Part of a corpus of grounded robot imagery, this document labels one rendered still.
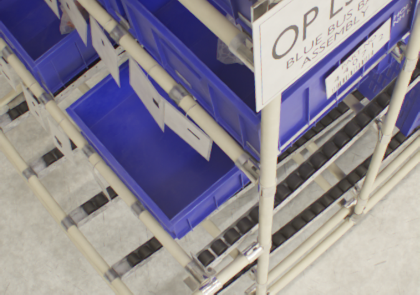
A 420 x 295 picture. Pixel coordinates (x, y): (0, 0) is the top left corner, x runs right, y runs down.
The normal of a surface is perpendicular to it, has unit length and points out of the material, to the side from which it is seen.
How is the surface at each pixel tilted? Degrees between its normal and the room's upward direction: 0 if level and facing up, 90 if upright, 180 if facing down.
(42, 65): 90
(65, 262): 0
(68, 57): 90
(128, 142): 3
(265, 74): 90
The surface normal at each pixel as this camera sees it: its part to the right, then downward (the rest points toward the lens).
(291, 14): 0.65, 0.66
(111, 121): -0.09, -0.42
